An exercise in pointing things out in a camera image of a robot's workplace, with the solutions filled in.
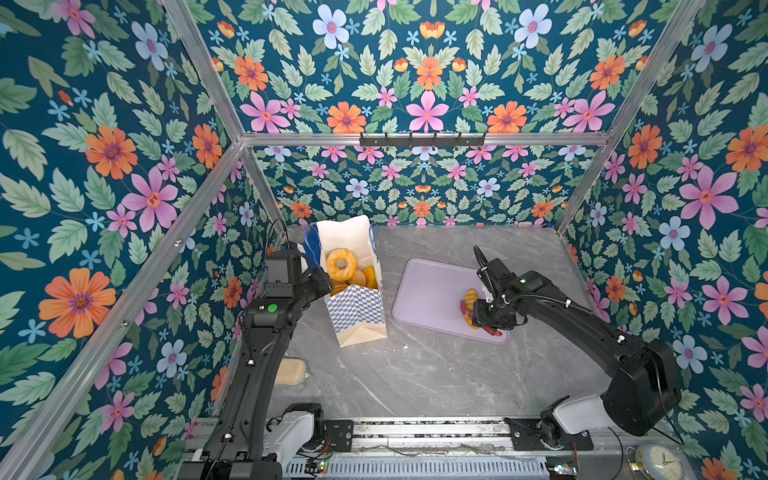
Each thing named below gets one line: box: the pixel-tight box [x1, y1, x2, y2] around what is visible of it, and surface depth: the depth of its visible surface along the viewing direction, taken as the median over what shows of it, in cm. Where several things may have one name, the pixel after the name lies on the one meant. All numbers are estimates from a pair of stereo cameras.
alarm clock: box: [626, 442, 686, 480], surface depth 69 cm
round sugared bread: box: [350, 269, 367, 287], surface depth 98 cm
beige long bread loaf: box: [274, 358, 307, 385], surface depth 82 cm
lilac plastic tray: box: [392, 258, 510, 345], surface depth 102 cm
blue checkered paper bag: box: [317, 215, 387, 348], surface depth 87 cm
